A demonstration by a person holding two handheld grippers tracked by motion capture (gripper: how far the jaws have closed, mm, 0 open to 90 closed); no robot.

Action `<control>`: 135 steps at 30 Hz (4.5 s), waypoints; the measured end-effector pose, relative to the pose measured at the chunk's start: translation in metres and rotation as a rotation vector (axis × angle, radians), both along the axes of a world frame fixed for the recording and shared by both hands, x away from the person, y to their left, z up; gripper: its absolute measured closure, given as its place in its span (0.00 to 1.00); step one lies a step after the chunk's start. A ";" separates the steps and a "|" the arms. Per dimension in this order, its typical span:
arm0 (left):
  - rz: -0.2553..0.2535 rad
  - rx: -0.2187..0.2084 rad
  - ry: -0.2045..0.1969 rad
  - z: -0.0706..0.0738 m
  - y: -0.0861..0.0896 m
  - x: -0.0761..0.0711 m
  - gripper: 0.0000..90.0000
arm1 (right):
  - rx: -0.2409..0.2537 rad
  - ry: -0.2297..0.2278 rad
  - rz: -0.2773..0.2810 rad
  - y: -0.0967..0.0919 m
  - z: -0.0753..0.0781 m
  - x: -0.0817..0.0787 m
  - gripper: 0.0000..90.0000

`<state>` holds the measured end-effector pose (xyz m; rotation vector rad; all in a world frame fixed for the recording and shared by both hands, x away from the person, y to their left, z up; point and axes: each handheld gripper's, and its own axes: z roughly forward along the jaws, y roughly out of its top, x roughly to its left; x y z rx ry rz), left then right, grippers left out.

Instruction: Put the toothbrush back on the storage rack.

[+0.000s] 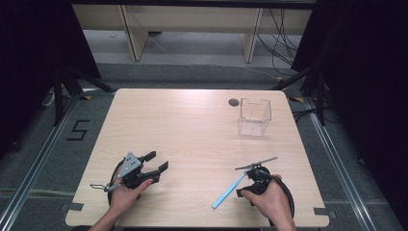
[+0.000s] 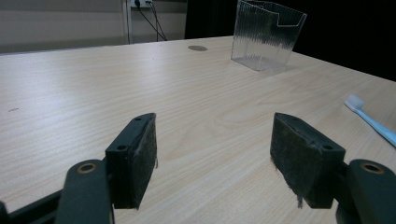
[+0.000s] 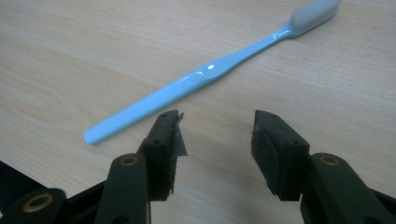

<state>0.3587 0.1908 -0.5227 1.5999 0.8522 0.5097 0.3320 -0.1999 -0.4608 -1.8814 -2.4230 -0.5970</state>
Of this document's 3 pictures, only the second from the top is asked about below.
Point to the white wall socket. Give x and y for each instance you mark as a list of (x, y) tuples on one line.
[(140, 3)]

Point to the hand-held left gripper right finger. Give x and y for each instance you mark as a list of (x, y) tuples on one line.
[(302, 161)]

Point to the light blue toothbrush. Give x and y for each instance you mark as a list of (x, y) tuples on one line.
[(372, 119)]

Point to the round grey table grommet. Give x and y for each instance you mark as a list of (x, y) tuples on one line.
[(197, 48)]

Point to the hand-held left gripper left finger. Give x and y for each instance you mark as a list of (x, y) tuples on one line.
[(134, 161)]

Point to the clear ribbed plastic container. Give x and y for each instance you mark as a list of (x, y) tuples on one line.
[(264, 34)]

